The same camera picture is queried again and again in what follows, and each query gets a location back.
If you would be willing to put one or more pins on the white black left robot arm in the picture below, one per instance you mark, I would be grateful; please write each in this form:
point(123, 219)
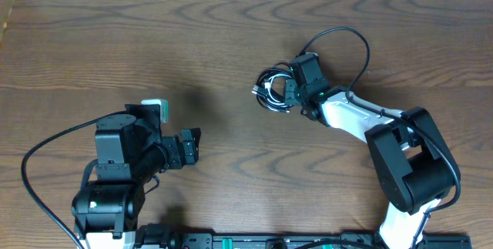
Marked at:
point(131, 151)

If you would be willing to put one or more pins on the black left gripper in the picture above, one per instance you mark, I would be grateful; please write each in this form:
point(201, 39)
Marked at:
point(192, 153)

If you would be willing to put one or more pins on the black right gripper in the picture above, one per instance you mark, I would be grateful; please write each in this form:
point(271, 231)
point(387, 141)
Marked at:
point(290, 85)

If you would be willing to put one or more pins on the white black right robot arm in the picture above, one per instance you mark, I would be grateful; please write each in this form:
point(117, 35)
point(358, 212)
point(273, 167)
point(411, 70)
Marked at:
point(414, 166)

